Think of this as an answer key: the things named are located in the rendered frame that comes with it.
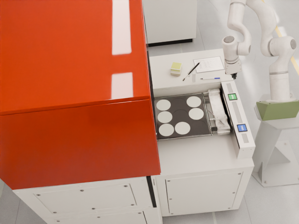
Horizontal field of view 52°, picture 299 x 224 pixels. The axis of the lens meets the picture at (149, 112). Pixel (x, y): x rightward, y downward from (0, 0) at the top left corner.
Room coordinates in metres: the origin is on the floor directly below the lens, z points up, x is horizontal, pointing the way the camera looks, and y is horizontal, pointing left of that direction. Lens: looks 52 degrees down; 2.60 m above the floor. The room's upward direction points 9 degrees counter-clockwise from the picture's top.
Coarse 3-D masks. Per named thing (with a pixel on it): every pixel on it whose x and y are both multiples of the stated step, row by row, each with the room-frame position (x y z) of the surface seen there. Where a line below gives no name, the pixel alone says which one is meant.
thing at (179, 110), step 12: (180, 96) 1.44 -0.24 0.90; (156, 108) 1.36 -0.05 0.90; (180, 108) 1.33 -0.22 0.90; (192, 108) 1.32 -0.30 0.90; (204, 108) 1.30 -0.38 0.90; (156, 120) 1.26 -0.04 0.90; (180, 120) 1.23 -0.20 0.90; (192, 120) 1.21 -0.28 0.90; (204, 120) 1.20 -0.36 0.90; (192, 132) 1.12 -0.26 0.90; (204, 132) 1.10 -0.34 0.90
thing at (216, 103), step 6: (210, 96) 1.42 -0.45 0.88; (216, 96) 1.41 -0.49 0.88; (210, 102) 1.36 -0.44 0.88; (216, 102) 1.35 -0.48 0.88; (216, 108) 1.30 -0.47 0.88; (222, 108) 1.29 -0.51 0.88; (216, 114) 1.25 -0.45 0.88; (222, 114) 1.24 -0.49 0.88; (216, 126) 1.15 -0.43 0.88; (222, 132) 1.10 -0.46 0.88; (228, 132) 1.10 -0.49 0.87
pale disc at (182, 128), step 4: (176, 124) 1.20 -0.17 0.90; (180, 124) 1.20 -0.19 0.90; (184, 124) 1.19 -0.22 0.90; (188, 124) 1.19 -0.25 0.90; (176, 128) 1.17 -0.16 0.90; (180, 128) 1.17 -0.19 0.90; (184, 128) 1.16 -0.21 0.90; (188, 128) 1.16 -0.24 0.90; (180, 132) 1.13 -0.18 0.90; (184, 132) 1.13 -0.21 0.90
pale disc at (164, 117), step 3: (165, 111) 1.33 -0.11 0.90; (159, 114) 1.31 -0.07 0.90; (162, 114) 1.31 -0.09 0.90; (165, 114) 1.30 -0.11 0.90; (168, 114) 1.30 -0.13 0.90; (171, 114) 1.29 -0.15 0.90; (159, 117) 1.28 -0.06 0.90; (162, 117) 1.28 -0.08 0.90; (165, 117) 1.28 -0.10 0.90; (168, 117) 1.27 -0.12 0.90; (171, 117) 1.27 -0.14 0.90; (159, 120) 1.26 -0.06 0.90; (162, 120) 1.25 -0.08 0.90; (165, 120) 1.25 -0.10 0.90; (168, 120) 1.25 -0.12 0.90
